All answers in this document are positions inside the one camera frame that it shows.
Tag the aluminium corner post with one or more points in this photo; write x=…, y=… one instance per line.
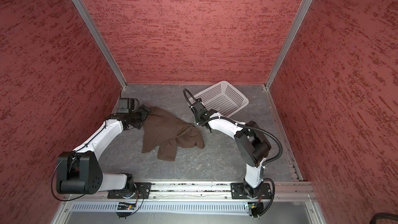
x=84, y=13
x=297, y=21

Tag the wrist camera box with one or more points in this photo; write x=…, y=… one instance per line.
x=128, y=105
x=197, y=106

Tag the brown trousers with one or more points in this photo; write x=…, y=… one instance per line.
x=166, y=132

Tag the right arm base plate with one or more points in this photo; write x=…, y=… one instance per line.
x=245, y=191

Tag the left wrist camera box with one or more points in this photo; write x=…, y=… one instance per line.
x=128, y=105

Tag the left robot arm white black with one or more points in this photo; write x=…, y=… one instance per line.
x=79, y=173

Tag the perforated white cable duct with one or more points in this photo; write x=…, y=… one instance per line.
x=229, y=208

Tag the right aluminium corner post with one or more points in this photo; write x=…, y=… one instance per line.
x=297, y=21

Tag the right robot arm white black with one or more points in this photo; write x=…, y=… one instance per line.
x=252, y=144

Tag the aluminium front rail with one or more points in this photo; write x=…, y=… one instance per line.
x=223, y=190

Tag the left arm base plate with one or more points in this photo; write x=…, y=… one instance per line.
x=139, y=191

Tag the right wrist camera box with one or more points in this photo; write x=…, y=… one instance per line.
x=197, y=106

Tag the white plastic basket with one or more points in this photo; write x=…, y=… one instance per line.
x=223, y=98

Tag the left aluminium corner post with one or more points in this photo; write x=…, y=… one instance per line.
x=84, y=13

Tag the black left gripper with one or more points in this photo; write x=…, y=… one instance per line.
x=145, y=112

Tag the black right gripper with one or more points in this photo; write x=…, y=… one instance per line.
x=197, y=119

